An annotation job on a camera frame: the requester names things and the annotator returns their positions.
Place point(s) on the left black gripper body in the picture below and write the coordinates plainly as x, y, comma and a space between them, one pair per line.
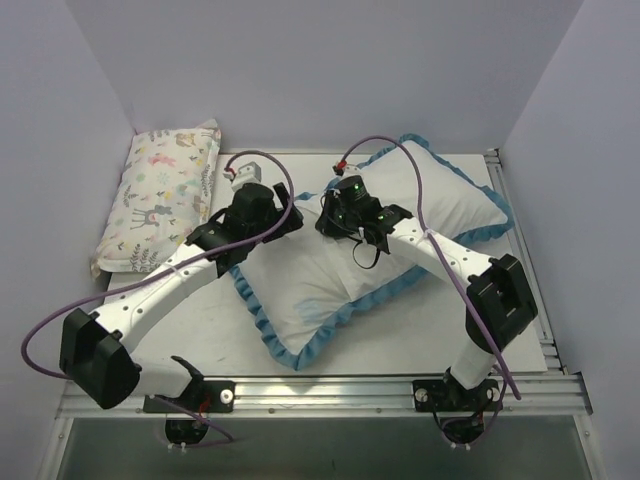
285, 201

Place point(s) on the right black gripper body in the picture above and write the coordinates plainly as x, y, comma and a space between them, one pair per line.
330, 220

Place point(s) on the blue white plush pillowcase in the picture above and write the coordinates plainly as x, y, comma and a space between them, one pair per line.
411, 176

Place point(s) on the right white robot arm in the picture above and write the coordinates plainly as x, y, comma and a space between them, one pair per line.
496, 293

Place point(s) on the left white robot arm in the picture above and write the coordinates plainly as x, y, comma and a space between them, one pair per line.
97, 347

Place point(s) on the animal print white pillow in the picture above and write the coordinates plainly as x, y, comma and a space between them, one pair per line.
165, 191

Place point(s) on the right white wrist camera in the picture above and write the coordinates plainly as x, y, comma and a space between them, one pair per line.
343, 169

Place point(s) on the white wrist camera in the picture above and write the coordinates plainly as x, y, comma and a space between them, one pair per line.
249, 173
343, 169

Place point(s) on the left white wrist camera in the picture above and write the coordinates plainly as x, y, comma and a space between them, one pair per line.
249, 173

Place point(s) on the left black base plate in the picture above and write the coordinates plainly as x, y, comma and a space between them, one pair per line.
207, 396

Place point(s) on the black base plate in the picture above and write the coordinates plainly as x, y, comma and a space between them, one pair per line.
207, 396
448, 396

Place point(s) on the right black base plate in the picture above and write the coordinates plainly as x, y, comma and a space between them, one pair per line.
448, 396

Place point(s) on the right aluminium side rail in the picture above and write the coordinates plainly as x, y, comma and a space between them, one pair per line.
518, 243

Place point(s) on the aluminium mounting rail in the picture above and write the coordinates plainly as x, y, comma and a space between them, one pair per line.
543, 395

